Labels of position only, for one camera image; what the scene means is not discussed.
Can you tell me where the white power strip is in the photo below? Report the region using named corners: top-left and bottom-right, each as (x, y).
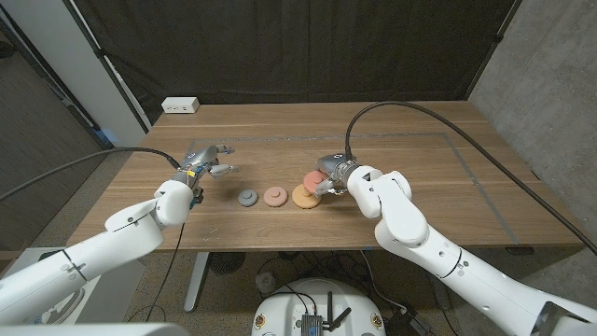
top-left (160, 96), bottom-right (201, 115)

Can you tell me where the thin black left wrist cable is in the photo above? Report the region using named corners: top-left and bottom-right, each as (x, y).
top-left (128, 222), bottom-right (185, 323)

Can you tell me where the black backdrop stand pole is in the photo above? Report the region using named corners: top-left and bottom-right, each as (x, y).
top-left (465, 0), bottom-right (523, 100)
top-left (62, 0), bottom-right (151, 133)

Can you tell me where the pink toy ring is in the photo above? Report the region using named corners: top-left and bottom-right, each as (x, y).
top-left (263, 186), bottom-right (289, 208)

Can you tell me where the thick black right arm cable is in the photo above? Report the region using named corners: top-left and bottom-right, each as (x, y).
top-left (344, 101), bottom-right (597, 257)

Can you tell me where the grey toy ring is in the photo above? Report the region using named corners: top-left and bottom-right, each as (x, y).
top-left (237, 189), bottom-right (259, 208)

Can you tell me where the grey round floor object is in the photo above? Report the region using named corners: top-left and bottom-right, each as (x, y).
top-left (255, 272), bottom-right (278, 295)

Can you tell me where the white robot torso edge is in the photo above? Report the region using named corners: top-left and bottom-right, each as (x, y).
top-left (0, 322), bottom-right (190, 336)

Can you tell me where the black power adapter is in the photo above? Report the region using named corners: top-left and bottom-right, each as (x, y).
top-left (384, 307), bottom-right (433, 336)

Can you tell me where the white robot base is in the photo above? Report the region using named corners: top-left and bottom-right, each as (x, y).
top-left (250, 277), bottom-right (387, 336)

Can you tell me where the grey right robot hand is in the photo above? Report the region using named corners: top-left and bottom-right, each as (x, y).
top-left (312, 152), bottom-right (363, 198)

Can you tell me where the orange toy ring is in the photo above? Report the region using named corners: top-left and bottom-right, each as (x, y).
top-left (291, 183), bottom-right (323, 210)

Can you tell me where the black backdrop curtain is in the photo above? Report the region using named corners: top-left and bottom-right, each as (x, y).
top-left (72, 0), bottom-right (522, 126)

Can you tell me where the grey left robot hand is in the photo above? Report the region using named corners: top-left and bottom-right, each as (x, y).
top-left (170, 144), bottom-right (240, 186)

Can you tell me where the white sneaker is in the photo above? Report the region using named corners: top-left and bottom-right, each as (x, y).
top-left (39, 287), bottom-right (88, 325)

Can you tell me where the black round floor object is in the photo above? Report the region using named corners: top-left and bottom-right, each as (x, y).
top-left (208, 251), bottom-right (247, 275)

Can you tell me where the white table leg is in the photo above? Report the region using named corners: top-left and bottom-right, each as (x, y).
top-left (183, 251), bottom-right (211, 314)

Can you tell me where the red toy ring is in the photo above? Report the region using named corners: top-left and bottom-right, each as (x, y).
top-left (302, 170), bottom-right (330, 193)

